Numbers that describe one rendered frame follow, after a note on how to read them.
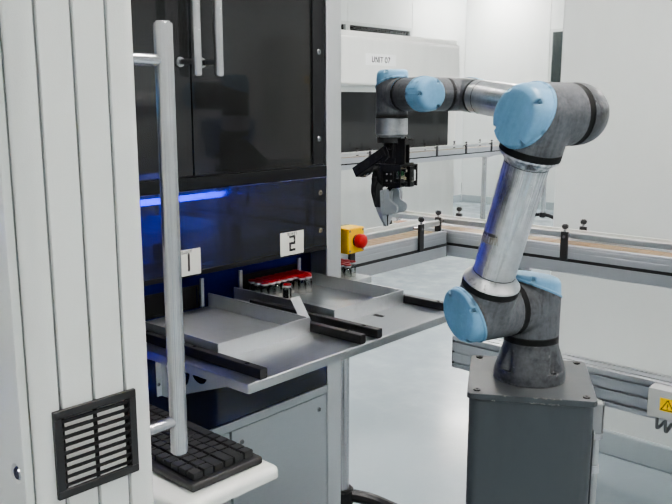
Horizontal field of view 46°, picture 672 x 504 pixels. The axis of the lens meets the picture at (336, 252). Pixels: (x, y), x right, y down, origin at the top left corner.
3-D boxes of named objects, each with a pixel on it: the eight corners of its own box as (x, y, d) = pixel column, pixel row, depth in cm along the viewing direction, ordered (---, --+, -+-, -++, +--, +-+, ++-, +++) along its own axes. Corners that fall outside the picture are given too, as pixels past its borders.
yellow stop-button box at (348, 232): (328, 251, 226) (328, 226, 224) (345, 248, 231) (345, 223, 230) (349, 255, 221) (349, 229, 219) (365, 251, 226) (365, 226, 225)
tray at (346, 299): (234, 300, 203) (233, 287, 202) (304, 283, 222) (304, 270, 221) (334, 325, 181) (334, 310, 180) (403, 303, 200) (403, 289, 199)
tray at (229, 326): (118, 328, 178) (117, 313, 177) (209, 306, 197) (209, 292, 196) (218, 361, 155) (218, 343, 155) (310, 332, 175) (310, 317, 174)
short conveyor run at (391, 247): (317, 291, 228) (316, 237, 225) (278, 283, 238) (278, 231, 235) (450, 257, 279) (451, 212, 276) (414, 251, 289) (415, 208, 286)
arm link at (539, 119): (521, 347, 166) (605, 93, 141) (464, 358, 159) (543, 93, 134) (486, 315, 175) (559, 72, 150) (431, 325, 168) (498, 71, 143)
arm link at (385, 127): (369, 118, 186) (389, 117, 192) (369, 138, 187) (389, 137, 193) (395, 118, 181) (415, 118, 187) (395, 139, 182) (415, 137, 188)
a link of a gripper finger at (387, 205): (394, 229, 187) (394, 190, 185) (374, 227, 191) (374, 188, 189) (402, 227, 189) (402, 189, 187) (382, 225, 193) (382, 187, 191)
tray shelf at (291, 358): (99, 341, 174) (98, 333, 174) (317, 286, 226) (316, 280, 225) (248, 394, 143) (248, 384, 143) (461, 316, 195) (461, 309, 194)
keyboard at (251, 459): (58, 421, 145) (57, 408, 145) (125, 400, 155) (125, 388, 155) (192, 494, 118) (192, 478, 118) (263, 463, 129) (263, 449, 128)
